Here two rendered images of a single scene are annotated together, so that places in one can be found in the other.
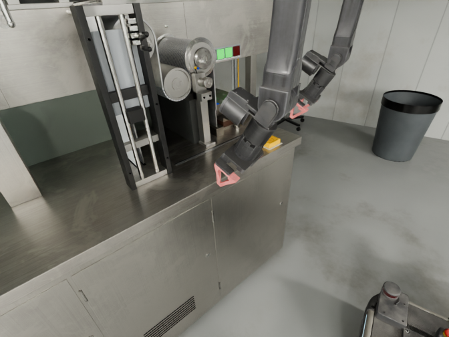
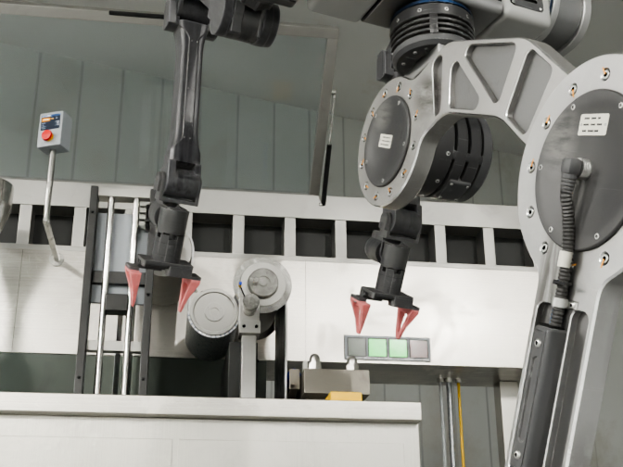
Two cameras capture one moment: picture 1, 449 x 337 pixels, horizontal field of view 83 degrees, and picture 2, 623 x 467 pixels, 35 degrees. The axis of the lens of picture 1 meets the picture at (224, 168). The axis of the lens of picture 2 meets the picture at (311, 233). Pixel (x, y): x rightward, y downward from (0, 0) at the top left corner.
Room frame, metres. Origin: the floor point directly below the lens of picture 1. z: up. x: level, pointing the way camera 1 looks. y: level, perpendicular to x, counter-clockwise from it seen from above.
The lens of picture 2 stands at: (-0.91, -1.22, 0.46)
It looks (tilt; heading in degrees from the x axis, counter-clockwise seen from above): 22 degrees up; 30
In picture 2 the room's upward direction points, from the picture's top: straight up
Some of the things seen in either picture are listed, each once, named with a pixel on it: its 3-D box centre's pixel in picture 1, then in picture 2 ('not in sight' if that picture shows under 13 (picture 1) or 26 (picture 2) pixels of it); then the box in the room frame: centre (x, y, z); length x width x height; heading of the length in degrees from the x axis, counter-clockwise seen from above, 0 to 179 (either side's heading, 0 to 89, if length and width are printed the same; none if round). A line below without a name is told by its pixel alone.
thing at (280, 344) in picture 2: (199, 85); (280, 350); (1.20, 0.10, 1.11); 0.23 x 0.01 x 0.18; 38
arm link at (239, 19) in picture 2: not in sight; (244, 14); (0.28, -0.40, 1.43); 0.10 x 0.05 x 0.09; 55
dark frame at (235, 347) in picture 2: (179, 111); (238, 397); (1.17, 0.20, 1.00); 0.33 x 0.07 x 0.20; 38
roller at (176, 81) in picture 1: (162, 78); (211, 325); (1.09, 0.24, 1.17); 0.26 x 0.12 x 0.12; 38
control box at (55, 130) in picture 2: not in sight; (53, 132); (0.75, 0.52, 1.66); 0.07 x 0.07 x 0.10; 13
